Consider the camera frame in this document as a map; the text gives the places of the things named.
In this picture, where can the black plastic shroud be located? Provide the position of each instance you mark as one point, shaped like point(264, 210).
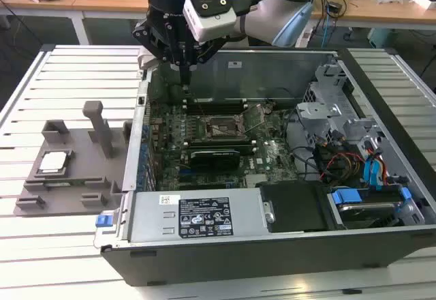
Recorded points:
point(293, 208)

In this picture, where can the silver CPU green edge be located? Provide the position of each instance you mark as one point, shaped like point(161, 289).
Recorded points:
point(52, 162)

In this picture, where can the silver power supply unit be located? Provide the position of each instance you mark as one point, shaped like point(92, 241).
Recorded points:
point(153, 218)

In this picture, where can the hard disk in blue carrier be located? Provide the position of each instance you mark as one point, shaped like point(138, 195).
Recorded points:
point(368, 211)

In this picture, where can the blue case latch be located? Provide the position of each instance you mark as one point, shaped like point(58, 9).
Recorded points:
point(104, 220)

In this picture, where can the green motherboard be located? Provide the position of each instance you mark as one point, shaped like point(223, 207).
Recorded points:
point(272, 143)

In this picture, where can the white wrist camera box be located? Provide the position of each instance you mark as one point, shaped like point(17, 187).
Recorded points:
point(211, 24)

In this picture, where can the wooden desk white legs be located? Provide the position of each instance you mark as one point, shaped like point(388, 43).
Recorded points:
point(112, 3)

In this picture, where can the CPU socket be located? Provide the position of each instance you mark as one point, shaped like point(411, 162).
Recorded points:
point(221, 126)

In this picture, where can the pale green box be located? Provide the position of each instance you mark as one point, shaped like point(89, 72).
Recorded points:
point(381, 37)

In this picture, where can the small white box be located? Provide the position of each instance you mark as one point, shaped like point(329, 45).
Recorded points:
point(427, 1)

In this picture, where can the black graphics card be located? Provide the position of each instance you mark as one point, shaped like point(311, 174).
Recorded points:
point(214, 158)

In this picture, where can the RAM slot white clips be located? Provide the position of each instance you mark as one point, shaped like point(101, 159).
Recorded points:
point(221, 108)
point(247, 149)
point(221, 101)
point(221, 142)

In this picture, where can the open black PC case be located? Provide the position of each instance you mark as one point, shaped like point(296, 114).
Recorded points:
point(238, 262)

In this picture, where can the silver chipset heatsink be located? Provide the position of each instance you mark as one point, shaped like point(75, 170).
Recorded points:
point(257, 179)

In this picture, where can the green RAM stick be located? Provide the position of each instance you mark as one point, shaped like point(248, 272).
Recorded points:
point(58, 184)

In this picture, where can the pale blue teach pendant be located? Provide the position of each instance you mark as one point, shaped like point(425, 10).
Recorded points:
point(293, 27)

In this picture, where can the grey plastic parts rack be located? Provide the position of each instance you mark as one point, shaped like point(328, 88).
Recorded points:
point(85, 163)

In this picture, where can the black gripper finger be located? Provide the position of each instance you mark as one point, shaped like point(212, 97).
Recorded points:
point(153, 39)
point(207, 51)

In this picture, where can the grey metal drive cage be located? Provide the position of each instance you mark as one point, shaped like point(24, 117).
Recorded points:
point(316, 109)

